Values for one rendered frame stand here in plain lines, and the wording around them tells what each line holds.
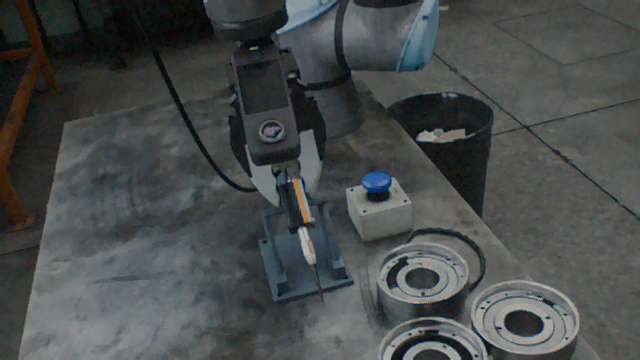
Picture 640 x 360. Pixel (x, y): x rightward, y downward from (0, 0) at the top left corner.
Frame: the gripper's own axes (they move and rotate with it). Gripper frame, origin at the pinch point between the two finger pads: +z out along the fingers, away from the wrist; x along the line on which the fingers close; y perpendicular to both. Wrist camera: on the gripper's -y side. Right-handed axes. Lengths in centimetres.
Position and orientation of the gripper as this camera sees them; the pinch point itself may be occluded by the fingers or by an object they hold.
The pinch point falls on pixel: (292, 196)
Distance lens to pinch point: 69.1
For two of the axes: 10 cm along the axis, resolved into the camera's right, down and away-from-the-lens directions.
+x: -9.7, 2.4, -0.5
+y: -1.8, -5.5, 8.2
